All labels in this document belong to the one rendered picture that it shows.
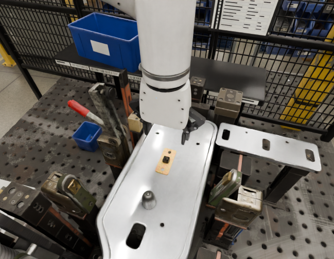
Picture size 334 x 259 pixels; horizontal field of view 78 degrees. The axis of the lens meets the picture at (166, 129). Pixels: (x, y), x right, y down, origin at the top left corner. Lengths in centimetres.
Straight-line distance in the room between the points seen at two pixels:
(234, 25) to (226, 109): 34
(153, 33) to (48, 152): 91
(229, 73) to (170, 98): 54
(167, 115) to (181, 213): 24
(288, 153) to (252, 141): 10
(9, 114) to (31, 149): 156
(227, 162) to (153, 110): 31
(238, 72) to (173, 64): 60
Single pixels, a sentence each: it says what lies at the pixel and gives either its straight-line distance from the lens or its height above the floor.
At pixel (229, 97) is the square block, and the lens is 71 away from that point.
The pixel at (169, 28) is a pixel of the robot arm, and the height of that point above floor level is 138.
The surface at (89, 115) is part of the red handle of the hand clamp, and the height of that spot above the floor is 112.
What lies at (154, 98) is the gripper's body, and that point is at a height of 124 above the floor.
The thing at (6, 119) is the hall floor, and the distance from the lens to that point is 265.
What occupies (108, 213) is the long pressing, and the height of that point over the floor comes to 100.
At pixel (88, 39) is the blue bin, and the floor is 112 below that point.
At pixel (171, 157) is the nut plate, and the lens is 59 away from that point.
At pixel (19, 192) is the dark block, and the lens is 49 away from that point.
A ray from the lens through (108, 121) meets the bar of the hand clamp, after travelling 52.
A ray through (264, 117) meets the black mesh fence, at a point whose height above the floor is 76.
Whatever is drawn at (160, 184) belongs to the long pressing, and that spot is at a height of 100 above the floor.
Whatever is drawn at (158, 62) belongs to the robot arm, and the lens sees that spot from 32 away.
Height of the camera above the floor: 149
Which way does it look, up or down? 48 degrees down
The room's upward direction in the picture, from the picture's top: straight up
